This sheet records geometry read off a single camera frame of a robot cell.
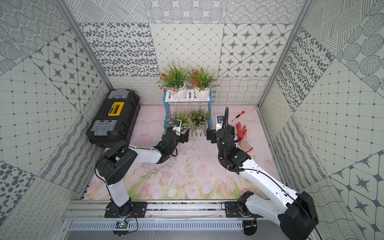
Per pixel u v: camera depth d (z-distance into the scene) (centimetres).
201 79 75
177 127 80
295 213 38
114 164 49
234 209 74
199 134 101
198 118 92
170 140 71
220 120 64
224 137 53
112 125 86
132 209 73
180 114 88
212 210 75
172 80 75
